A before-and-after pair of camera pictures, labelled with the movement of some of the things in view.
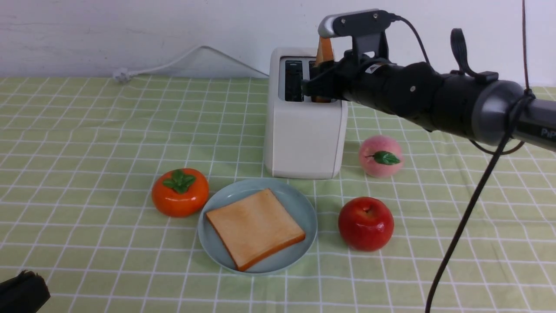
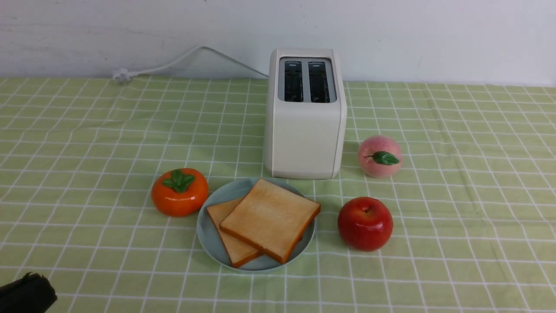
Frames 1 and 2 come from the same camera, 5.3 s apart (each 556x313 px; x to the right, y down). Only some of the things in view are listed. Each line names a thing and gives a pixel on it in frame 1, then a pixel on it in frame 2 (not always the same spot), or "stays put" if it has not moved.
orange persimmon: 180,193 stays put
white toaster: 305,140 stays put
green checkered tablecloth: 79,157 stays put
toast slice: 325,54 → 271,219
